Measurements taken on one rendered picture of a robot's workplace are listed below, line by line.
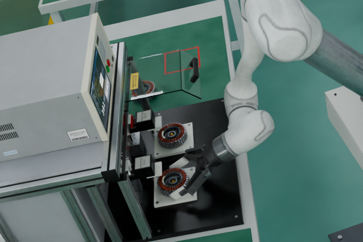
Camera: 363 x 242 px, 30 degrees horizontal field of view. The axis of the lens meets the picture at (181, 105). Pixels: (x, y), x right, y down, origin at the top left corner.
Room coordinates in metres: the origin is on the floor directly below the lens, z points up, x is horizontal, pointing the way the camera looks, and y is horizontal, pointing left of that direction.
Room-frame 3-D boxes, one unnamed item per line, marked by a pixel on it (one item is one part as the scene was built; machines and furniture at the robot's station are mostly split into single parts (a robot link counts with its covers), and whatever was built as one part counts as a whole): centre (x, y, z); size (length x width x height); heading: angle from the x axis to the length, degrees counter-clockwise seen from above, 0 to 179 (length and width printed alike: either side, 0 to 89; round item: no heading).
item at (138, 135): (1.96, 0.21, 0.80); 0.08 x 0.05 x 0.06; 170
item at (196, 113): (1.82, 0.10, 0.76); 0.64 x 0.47 x 0.02; 170
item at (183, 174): (1.69, 0.11, 0.80); 0.11 x 0.11 x 0.04
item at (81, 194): (1.86, 0.34, 0.92); 0.66 x 0.01 x 0.30; 170
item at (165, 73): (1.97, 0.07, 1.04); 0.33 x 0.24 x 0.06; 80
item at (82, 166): (1.87, 0.40, 1.09); 0.68 x 0.44 x 0.05; 170
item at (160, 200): (1.69, 0.11, 0.78); 0.15 x 0.15 x 0.01; 80
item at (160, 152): (1.93, 0.07, 0.78); 0.15 x 0.15 x 0.01; 80
